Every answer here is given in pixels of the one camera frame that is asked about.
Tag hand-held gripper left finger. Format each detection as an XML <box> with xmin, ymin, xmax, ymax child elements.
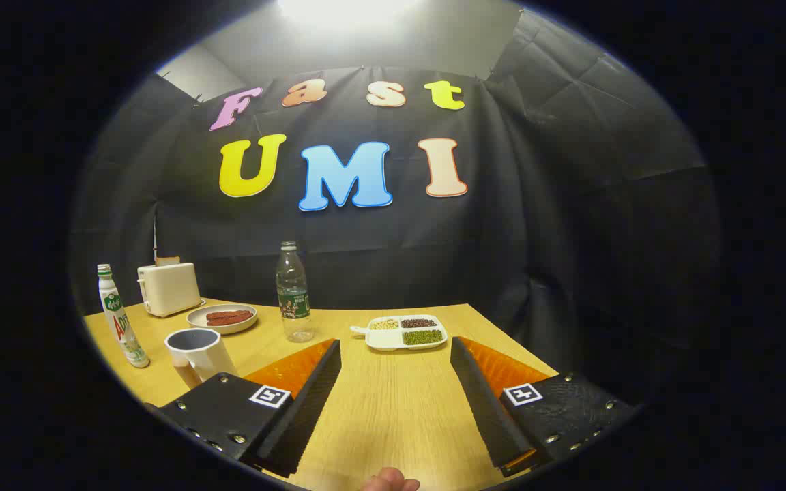
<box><xmin>158</xmin><ymin>339</ymin><xmax>342</xmax><ymax>479</ymax></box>

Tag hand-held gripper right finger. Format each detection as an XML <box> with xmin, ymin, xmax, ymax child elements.
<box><xmin>450</xmin><ymin>336</ymin><xmax>640</xmax><ymax>478</ymax></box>

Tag white cup wooden handle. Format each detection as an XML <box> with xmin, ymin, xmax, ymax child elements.
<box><xmin>164</xmin><ymin>328</ymin><xmax>238</xmax><ymax>389</ymax></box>

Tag white juice bottle green collar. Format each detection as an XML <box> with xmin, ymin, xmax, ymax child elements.
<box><xmin>97</xmin><ymin>264</ymin><xmax>151</xmax><ymax>369</ymax></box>

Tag clear plastic water bottle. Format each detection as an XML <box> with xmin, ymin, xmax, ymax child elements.
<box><xmin>276</xmin><ymin>241</ymin><xmax>315</xmax><ymax>343</ymax></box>

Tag wooden table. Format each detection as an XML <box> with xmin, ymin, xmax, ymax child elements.
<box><xmin>83</xmin><ymin>300</ymin><xmax>561</xmax><ymax>491</ymax></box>

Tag white divided dish with beans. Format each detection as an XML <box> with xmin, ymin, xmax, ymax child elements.
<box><xmin>350</xmin><ymin>314</ymin><xmax>448</xmax><ymax>351</ymax></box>

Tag red sausages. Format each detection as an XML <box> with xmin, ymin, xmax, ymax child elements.
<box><xmin>205</xmin><ymin>310</ymin><xmax>254</xmax><ymax>326</ymax></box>

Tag round white plate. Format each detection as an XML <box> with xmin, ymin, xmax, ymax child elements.
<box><xmin>186</xmin><ymin>304</ymin><xmax>258</xmax><ymax>336</ymax></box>

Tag white toaster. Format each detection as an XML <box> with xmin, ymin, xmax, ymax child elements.
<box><xmin>137</xmin><ymin>262</ymin><xmax>204</xmax><ymax>318</ymax></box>

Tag black backdrop cloth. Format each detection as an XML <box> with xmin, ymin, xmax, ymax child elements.
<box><xmin>69</xmin><ymin>7</ymin><xmax>721</xmax><ymax>383</ymax></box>

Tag ceiling light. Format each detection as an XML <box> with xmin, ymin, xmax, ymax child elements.
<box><xmin>277</xmin><ymin>0</ymin><xmax>428</xmax><ymax>25</ymax></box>

